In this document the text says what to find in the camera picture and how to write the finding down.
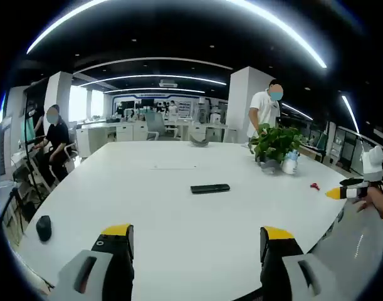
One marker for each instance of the white spray bottle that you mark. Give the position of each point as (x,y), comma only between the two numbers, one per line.
(290,164)

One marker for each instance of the white office desk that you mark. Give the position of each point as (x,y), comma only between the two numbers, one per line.
(100,133)
(197,128)

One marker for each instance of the black computer mouse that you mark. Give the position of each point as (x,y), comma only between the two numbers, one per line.
(44,228)

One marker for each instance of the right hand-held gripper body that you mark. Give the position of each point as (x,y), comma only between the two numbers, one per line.
(373,160)

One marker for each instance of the light grey office chair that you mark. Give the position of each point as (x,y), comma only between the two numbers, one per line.
(155,123)

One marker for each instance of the grey curved object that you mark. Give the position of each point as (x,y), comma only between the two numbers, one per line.
(200,141)

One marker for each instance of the ceiling air conditioner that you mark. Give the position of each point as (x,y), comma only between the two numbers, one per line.
(168,83)

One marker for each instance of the computer monitor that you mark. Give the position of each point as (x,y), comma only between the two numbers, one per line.
(27,130)

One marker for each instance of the red scissors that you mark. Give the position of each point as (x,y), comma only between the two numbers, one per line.
(315,186)

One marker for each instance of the black tripod stand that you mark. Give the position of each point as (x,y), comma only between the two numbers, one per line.
(14,200)

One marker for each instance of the person's right hand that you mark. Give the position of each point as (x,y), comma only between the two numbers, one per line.
(374,199)

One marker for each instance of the green potted plant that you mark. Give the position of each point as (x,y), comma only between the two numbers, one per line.
(277,141)

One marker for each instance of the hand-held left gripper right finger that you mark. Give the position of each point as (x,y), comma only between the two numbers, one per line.
(279,260)

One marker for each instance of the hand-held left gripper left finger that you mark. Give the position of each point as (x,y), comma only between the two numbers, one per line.
(116,251)

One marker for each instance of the black remote control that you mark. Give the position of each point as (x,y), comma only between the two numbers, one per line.
(210,188)

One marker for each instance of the tall black stand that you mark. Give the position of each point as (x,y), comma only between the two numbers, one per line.
(29,147)

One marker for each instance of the white mesh office chair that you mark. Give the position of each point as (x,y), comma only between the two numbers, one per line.
(344,238)

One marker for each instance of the long ceiling light strip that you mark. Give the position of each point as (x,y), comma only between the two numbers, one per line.
(56,26)
(291,33)

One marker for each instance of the white swivel chair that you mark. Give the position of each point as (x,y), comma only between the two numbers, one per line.
(70,153)

